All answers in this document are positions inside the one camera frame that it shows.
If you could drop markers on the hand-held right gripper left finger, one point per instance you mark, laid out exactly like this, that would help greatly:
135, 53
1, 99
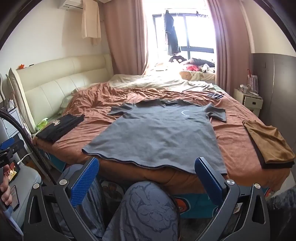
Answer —
85, 182

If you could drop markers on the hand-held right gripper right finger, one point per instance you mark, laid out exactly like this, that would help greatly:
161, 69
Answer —
208, 179

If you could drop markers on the grey t-shirt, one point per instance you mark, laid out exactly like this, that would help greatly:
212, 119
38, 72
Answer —
157, 129

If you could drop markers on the black folded clothes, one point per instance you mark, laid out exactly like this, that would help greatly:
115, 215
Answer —
57, 128

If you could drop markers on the pile of clothes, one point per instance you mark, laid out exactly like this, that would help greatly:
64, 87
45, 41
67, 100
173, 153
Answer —
201, 62

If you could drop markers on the person's left hand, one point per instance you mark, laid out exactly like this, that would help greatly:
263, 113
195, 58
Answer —
5, 194

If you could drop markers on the person's left leg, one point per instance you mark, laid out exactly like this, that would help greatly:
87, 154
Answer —
69, 172

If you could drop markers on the person's leg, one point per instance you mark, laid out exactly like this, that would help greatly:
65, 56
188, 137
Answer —
69, 172
148, 208

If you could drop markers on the smartphone with lit screen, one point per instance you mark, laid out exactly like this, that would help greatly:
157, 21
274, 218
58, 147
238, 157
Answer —
12, 172

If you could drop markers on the teal printed bed sheet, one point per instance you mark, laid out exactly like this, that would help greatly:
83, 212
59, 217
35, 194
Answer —
198, 206

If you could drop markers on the green tissue pack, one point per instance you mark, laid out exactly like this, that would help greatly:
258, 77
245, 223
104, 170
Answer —
41, 124

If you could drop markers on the orange-brown blanket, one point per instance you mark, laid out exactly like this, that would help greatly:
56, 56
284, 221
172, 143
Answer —
231, 143

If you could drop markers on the dark smartphone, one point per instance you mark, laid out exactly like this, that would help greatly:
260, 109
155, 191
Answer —
14, 198

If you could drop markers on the person's right leg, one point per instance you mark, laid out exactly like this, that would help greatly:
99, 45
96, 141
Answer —
148, 208

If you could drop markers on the dark brown folded garment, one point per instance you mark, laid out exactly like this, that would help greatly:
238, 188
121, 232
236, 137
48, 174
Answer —
277, 165

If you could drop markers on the brown folded shirt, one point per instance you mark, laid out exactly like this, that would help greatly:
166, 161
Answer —
268, 141

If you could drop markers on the grey shaggy rug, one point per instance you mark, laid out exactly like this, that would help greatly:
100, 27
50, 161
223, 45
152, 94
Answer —
284, 208

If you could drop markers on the black power strip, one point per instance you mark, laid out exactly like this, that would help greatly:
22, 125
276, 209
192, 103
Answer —
216, 96

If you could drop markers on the small orange toy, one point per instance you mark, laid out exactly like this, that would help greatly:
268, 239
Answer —
20, 66

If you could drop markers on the cream padded headboard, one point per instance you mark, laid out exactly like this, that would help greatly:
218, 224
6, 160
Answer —
57, 78

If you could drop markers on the white nightstand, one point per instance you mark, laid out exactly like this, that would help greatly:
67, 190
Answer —
251, 103

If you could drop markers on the bear print pillow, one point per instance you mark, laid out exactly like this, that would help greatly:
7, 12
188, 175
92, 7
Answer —
196, 75

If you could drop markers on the striped gift bag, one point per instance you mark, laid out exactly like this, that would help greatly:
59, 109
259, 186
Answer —
252, 82

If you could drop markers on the cream bed sheet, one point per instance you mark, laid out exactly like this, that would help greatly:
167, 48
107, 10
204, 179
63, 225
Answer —
150, 81

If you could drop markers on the pink curtain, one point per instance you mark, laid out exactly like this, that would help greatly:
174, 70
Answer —
231, 34
124, 34

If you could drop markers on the dark hanging garment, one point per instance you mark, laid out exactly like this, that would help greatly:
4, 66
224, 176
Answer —
172, 37

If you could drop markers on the cream hanging cloth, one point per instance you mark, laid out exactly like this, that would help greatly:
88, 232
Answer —
91, 23

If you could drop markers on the white air conditioner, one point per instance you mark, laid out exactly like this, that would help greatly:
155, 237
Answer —
69, 4

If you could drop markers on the black window frame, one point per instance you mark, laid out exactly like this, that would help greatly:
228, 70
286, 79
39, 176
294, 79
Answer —
186, 32

